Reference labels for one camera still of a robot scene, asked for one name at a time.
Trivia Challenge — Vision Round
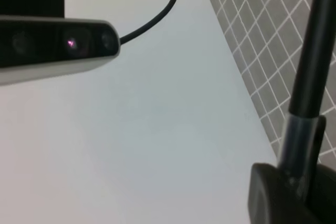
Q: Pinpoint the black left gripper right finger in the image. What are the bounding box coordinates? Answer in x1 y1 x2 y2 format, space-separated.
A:
308 116 335 224

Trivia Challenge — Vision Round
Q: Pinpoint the clear pen cap black tip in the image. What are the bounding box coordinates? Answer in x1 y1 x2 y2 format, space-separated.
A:
278 113 327 201

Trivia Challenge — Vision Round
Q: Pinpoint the black right camera cable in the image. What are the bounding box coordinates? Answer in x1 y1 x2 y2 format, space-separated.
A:
119 0 180 45

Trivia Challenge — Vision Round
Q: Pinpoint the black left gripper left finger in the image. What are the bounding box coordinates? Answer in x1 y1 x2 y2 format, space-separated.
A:
248 163 307 223

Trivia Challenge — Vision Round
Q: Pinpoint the black pen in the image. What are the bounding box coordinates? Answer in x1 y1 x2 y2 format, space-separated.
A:
289 0 335 119

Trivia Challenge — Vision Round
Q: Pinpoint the grey grid tablecloth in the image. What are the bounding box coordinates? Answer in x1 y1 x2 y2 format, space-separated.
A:
198 0 336 164

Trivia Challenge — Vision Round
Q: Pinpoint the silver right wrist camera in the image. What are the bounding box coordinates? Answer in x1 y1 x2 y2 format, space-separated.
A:
1 15 121 85

